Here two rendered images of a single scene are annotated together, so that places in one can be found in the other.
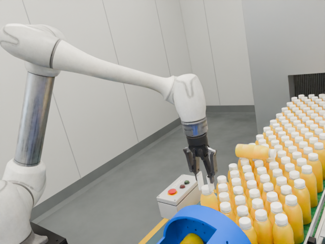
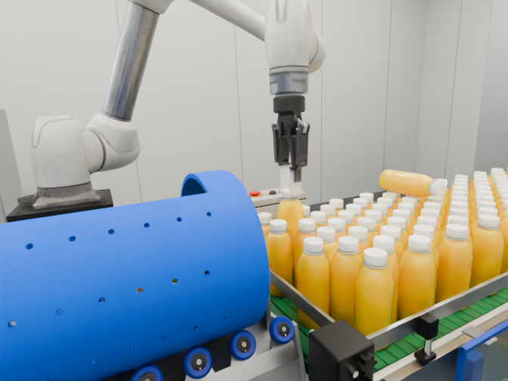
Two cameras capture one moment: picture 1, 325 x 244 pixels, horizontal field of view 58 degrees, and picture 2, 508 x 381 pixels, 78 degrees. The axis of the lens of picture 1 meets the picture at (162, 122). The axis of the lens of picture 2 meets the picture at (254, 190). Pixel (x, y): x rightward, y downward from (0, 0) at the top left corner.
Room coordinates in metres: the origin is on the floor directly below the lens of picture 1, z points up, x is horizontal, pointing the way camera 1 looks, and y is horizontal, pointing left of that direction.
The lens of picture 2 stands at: (0.27, -0.32, 1.32)
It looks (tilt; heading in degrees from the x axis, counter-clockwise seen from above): 13 degrees down; 23
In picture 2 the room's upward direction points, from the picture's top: 3 degrees counter-clockwise
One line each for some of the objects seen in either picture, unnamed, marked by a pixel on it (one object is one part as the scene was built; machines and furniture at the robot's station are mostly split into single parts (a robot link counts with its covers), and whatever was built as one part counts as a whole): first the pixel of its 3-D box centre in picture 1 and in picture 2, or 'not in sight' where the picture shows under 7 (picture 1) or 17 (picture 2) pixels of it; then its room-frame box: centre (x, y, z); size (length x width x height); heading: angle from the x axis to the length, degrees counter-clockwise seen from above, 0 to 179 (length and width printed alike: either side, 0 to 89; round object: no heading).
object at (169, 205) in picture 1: (181, 196); (270, 209); (1.13, -0.01, 1.05); 0.20 x 0.10 x 0.10; 139
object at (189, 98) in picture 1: (188, 96); (289, 33); (1.02, -0.11, 1.51); 0.13 x 0.11 x 0.16; 179
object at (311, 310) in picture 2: not in sight; (286, 289); (0.84, -0.14, 0.96); 0.40 x 0.01 x 0.03; 49
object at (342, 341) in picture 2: not in sight; (338, 364); (0.68, -0.27, 0.95); 0.10 x 0.07 x 0.10; 49
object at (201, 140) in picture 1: (198, 144); (289, 116); (1.00, -0.11, 1.32); 0.08 x 0.07 x 0.09; 49
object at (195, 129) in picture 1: (194, 126); (289, 83); (1.00, -0.11, 1.40); 0.09 x 0.09 x 0.06
